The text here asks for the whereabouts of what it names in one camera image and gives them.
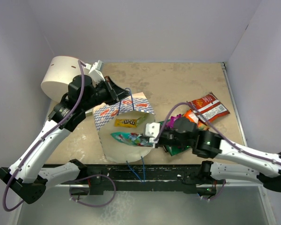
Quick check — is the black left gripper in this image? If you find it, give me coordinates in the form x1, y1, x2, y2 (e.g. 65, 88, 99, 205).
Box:
81, 76, 131, 112

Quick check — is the magenta snack bag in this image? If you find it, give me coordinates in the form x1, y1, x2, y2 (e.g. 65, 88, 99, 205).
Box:
166, 114, 182, 128

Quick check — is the green chips bag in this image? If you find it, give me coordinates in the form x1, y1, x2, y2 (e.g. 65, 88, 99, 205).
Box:
162, 120, 190, 156

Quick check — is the yellow snack bag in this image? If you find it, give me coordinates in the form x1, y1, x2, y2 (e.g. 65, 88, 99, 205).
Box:
114, 119, 137, 128

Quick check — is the blue checkered paper bag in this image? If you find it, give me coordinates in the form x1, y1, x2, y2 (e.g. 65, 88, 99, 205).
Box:
93, 88, 155, 164

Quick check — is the teal snack bag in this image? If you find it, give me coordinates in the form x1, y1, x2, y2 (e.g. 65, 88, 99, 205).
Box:
111, 132, 153, 147

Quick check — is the red orange snack bag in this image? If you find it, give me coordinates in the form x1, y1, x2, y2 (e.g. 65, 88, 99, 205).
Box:
190, 92, 230, 123

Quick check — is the light green snack bag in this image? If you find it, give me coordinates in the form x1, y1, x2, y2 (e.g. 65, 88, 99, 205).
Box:
136, 113, 148, 126

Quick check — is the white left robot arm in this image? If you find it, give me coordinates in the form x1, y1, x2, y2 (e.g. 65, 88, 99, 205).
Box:
0, 75, 130, 204

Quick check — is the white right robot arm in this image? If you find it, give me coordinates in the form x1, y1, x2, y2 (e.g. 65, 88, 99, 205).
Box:
155, 117, 281, 193

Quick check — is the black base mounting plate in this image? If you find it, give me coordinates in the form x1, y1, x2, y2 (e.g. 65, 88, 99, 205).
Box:
59, 165, 227, 195

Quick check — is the white paper towel roll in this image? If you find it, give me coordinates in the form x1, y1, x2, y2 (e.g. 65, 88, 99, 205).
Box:
41, 56, 89, 102

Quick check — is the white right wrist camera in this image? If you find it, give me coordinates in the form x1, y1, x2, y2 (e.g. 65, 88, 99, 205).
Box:
144, 122, 161, 148

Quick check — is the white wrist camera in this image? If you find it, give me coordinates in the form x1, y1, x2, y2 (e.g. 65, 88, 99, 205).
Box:
85, 60, 105, 84
144, 122, 161, 148

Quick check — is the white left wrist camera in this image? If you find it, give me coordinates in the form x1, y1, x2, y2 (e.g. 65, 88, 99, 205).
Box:
85, 60, 105, 84

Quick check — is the aluminium rail frame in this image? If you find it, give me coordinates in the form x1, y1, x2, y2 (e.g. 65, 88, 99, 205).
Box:
9, 62, 277, 225

